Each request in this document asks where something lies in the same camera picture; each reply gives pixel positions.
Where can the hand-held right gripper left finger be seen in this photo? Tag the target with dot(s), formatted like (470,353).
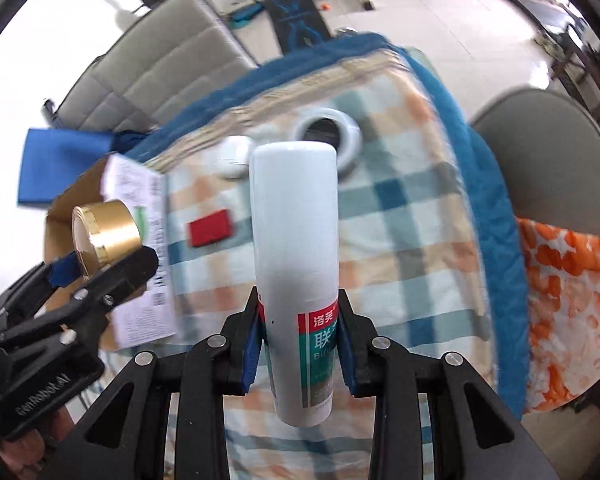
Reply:
(250,355)

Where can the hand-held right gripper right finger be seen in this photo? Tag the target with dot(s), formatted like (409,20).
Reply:
(347,357)

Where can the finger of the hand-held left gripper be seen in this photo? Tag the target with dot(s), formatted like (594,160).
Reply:
(125,275)
(62,269)

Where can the cardboard box with white label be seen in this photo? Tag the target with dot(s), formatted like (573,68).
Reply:
(145,240)

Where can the gold lidded jar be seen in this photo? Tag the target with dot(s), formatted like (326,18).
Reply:
(111,232)

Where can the white bottle with red-green label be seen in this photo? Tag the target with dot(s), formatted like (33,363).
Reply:
(292,240)

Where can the red rectangular block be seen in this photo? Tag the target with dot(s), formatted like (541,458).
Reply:
(210,228)

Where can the blue cloth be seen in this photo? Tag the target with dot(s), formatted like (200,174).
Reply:
(60,165)

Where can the plaid blanket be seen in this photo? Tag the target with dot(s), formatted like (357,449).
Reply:
(410,240)

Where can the white earbuds case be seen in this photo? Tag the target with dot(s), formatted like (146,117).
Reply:
(234,156)

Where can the grey cushioned sofa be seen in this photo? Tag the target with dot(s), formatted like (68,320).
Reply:
(165,60)

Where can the white tape roll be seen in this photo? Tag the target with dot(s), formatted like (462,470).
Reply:
(351,137)

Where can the orange and white cloth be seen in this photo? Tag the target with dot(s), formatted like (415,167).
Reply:
(570,310)

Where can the grey round chair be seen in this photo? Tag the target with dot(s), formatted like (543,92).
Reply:
(545,160)

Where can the teal bag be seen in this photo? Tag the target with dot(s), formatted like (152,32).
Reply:
(245,14)

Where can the black mat with blue pattern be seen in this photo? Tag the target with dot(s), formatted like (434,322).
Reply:
(295,15)

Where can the black desk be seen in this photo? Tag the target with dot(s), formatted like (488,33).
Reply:
(555,15)

